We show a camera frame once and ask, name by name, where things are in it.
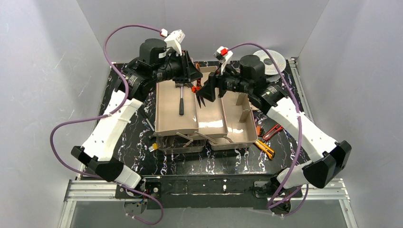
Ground orange black pliers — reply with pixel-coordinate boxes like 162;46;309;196
191;63;207;108

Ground black handled claw hammer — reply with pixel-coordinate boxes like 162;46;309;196
175;83;191;116

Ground beige plastic tool box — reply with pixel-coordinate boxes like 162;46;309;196
154;81;258;154

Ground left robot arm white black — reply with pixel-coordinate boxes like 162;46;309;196
71;38;202;189

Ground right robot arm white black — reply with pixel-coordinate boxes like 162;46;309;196
196;55;352;191

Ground orange black small tool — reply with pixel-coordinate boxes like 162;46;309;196
256;125;261;137

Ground red utility knife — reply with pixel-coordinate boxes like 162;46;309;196
262;124;283;141

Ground black silver screwdriver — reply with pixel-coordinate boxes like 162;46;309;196
145;118;155;132

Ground yellow hex key set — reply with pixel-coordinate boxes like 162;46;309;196
148;143;158;152

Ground orange utility knife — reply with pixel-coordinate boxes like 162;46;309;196
254;140;275;160

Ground black mounting plate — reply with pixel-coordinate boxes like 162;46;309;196
115;174;303;211

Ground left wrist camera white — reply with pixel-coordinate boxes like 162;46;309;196
164;29;185;56

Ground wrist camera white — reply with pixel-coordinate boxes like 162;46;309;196
214;46;233;75
164;29;185;56

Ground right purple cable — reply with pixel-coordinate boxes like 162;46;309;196
226;42;309;218

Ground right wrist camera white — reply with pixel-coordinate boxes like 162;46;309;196
214;46;233;75

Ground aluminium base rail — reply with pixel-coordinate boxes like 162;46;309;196
58;178;360;228

